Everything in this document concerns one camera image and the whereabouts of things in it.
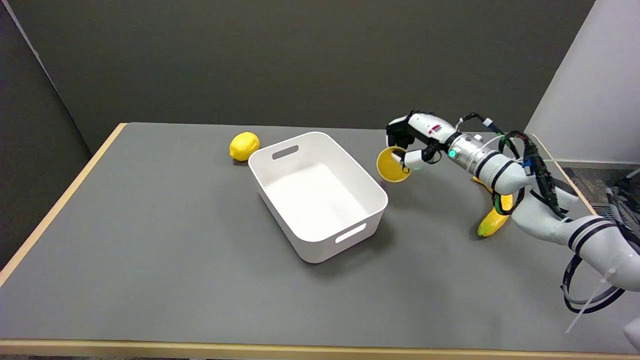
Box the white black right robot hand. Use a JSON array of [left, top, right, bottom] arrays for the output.
[[386, 111, 461, 172]]

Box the yellow cup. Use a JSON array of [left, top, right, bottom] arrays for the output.
[[376, 146, 412, 183]]

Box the yellow lemon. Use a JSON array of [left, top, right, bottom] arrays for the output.
[[229, 132, 261, 162]]

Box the yellow banana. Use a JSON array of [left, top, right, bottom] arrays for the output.
[[472, 176, 514, 238]]

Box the white plastic box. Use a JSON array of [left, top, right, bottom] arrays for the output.
[[248, 131, 389, 264]]

